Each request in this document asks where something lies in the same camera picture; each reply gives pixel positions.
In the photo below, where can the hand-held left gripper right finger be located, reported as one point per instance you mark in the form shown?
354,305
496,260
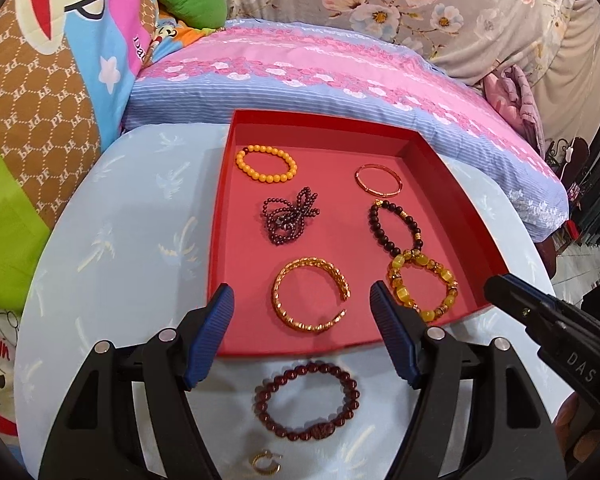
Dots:
395,340

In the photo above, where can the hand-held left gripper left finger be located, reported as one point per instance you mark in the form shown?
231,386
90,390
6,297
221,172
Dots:
210,340

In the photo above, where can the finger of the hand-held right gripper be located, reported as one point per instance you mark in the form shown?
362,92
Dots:
512,297

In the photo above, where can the red cardboard box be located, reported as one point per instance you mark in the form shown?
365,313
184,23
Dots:
330,240

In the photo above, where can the rose gold bangle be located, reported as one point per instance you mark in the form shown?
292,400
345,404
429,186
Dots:
358,176

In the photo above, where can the person's right hand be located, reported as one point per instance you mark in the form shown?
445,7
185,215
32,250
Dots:
569,417

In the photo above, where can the blue palm print tablecloth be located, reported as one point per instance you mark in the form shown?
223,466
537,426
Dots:
130,235

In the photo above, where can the dark metal chair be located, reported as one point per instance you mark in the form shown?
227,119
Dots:
572,165

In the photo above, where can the pink quilted cloth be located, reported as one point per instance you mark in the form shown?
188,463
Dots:
517,105

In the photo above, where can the cartoon monkey printed blanket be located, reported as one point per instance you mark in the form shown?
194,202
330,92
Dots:
55,110

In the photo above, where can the pink blue striped bedding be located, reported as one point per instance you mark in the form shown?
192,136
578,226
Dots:
305,70

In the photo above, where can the grey floral sheet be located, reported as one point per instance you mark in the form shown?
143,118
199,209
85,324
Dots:
480,10

